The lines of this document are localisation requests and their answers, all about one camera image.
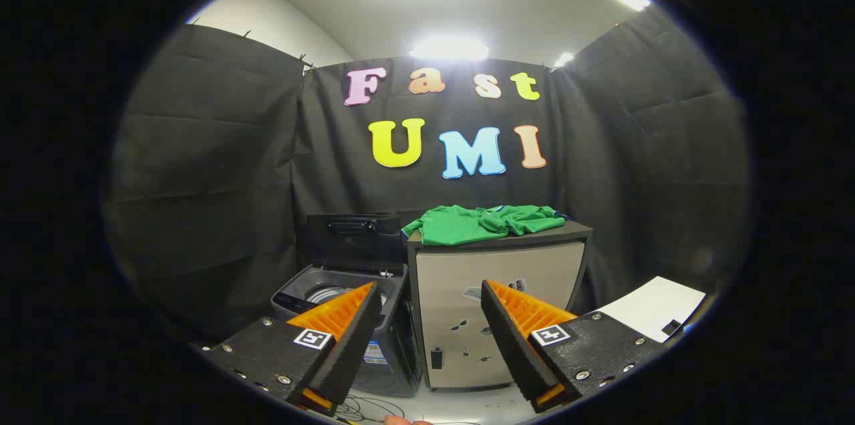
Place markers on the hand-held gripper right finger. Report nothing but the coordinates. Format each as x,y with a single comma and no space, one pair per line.
514,345

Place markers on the green polo shirt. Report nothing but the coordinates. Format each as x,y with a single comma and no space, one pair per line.
461,226

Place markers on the white sheet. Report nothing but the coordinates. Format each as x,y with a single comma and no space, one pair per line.
651,308

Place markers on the small ceiling light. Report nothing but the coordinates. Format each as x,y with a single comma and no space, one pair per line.
563,59

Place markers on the grey washing machine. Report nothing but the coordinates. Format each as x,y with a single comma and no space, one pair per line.
300,301

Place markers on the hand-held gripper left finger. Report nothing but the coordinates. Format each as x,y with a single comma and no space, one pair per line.
347,345

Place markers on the dark washing machine lid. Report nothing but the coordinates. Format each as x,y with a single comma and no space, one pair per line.
354,248

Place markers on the grey cabinet with beige door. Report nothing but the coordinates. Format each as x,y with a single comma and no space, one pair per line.
454,278

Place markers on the black backdrop cloth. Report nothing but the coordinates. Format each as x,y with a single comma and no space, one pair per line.
234,178

